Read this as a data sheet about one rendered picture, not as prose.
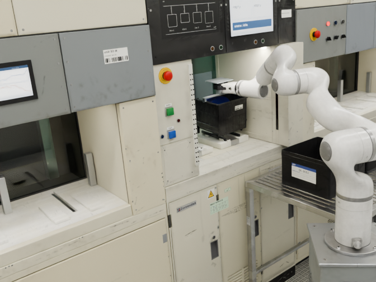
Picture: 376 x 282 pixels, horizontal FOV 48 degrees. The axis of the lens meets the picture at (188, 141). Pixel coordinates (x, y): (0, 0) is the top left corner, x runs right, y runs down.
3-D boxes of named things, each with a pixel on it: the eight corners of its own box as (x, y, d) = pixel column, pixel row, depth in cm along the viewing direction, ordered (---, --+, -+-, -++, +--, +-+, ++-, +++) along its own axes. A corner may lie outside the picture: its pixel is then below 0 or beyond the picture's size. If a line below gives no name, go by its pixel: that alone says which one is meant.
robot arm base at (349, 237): (388, 256, 140) (392, 206, 134) (329, 256, 143) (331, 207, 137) (372, 228, 158) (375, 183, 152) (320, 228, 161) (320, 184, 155)
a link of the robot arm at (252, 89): (247, 75, 214) (236, 87, 211) (267, 77, 204) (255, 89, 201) (253, 88, 219) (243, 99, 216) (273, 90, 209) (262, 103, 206)
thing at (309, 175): (280, 182, 204) (280, 149, 199) (316, 167, 219) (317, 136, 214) (328, 200, 182) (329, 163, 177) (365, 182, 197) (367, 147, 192)
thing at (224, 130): (216, 144, 225) (215, 86, 214) (192, 135, 240) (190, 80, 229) (248, 134, 239) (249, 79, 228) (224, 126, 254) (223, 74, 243)
